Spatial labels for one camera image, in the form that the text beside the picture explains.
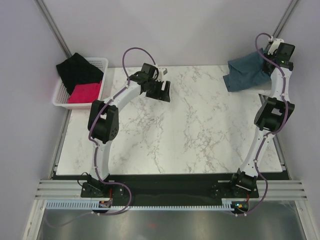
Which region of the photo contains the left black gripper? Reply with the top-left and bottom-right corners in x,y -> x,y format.
146,79 -> 170,103

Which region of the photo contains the blue grey t shirt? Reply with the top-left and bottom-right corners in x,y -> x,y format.
223,51 -> 271,93

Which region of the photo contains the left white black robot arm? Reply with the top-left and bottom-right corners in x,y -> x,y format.
87,63 -> 171,197

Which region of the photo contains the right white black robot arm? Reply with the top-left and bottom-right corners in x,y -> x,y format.
229,38 -> 295,197

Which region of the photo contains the pink red t shirt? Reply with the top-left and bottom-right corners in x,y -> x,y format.
67,81 -> 102,104

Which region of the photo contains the black t shirt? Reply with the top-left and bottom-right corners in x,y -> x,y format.
56,52 -> 104,95

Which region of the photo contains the white plastic basket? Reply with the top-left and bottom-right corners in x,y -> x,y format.
52,57 -> 109,110

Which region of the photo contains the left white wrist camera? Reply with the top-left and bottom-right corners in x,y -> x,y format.
156,67 -> 168,82

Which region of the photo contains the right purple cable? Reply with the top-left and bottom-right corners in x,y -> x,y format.
232,32 -> 289,218

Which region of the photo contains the right corner aluminium post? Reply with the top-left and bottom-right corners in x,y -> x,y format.
272,0 -> 300,38

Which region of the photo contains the corner aluminium post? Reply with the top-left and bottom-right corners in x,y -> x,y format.
272,0 -> 300,38
34,0 -> 72,58

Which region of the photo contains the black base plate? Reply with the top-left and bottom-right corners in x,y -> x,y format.
80,173 -> 259,206

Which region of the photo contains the aluminium rail frame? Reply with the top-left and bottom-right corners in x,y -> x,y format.
35,180 -> 307,201

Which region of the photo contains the left corner aluminium post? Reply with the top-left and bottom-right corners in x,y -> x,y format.
34,0 -> 72,58

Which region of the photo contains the white slotted cable duct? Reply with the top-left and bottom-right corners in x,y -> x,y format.
45,198 -> 248,211

